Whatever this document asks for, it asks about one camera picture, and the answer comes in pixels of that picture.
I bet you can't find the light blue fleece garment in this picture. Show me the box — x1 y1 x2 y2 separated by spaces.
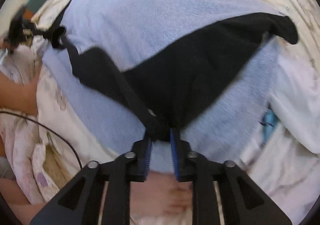
41 0 288 174

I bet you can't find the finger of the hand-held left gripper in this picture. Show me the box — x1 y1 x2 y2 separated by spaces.
25 22 49 39

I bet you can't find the person's left forearm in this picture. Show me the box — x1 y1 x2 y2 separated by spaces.
0 73 39 117

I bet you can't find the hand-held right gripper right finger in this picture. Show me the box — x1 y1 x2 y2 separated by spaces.
170 127 292 225

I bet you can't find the black cable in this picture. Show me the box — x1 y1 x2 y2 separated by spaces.
0 111 83 169

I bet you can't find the black garment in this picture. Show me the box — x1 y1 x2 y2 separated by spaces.
42 13 299 142

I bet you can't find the white cartoon print t-shirt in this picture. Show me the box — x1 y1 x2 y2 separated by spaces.
239 110 318 218

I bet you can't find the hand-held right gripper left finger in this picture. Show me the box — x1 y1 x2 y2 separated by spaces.
30 129 153 225

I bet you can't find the pale floral print cloth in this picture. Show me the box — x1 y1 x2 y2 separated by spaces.
0 40 84 205

